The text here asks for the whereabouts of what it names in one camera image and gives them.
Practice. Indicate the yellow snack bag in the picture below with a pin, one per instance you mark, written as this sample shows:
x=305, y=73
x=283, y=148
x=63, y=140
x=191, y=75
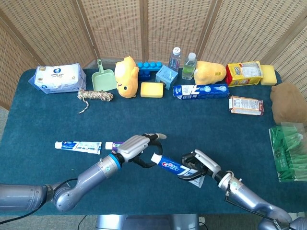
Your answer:
x=242, y=74

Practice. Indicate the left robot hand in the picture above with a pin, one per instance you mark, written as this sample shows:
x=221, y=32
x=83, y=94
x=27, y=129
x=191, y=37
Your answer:
x=132, y=146

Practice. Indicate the blue toy building block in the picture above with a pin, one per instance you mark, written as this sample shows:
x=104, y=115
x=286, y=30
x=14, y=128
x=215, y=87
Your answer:
x=144, y=74

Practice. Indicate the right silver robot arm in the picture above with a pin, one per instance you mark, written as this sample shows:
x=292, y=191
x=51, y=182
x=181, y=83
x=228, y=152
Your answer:
x=244, y=194

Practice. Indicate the blue toothpaste carton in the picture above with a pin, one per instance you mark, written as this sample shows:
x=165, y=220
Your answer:
x=204, y=91

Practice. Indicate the yellow plush toy with tag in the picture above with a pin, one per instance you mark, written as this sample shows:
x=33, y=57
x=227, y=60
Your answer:
x=211, y=73

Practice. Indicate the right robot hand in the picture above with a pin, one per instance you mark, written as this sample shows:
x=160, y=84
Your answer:
x=208, y=163

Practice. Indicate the blue Crest toothpaste tube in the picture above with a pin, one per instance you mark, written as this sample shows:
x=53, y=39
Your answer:
x=170, y=165

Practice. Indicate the white tissue pack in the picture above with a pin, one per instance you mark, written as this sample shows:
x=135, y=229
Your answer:
x=60, y=79

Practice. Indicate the orange brown small carton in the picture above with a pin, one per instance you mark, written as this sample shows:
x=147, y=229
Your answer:
x=245, y=105

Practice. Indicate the teal table cloth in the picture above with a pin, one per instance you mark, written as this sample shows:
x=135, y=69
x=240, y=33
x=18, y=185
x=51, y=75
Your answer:
x=144, y=119

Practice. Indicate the clear bag green packets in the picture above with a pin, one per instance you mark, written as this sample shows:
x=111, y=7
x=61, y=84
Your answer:
x=287, y=153

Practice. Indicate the blue white toothpaste tube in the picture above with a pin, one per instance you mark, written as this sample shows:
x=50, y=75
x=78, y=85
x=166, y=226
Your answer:
x=76, y=146

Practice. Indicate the clear bottle pink label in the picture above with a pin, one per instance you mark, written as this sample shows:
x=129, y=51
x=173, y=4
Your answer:
x=174, y=61

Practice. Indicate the green plastic dustpan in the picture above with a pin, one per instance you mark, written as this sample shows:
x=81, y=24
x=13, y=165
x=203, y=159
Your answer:
x=104, y=80

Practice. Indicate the yellow sponge with green pad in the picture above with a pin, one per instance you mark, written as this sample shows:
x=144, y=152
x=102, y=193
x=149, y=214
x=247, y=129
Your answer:
x=151, y=89

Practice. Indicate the clear bottle green label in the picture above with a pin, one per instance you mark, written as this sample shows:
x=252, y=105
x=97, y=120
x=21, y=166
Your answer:
x=188, y=69

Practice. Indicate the woven folding screen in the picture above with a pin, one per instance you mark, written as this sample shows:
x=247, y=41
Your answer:
x=120, y=28

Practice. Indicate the brown plush toy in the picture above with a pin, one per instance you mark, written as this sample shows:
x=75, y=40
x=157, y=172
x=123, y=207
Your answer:
x=287, y=103

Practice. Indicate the yellow plush duck toy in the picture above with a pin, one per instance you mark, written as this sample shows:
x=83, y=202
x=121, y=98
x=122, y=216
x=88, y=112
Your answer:
x=127, y=79

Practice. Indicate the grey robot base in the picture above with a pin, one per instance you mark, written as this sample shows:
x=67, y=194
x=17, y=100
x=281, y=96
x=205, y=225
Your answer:
x=148, y=222

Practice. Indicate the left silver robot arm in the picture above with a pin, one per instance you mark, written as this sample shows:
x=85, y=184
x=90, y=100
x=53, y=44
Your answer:
x=96, y=170

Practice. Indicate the purple toothpaste tube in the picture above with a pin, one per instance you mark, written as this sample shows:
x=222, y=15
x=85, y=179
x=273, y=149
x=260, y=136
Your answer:
x=110, y=145

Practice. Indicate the light blue cube box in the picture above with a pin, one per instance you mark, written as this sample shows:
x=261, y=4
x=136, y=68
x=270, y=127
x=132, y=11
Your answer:
x=165, y=74

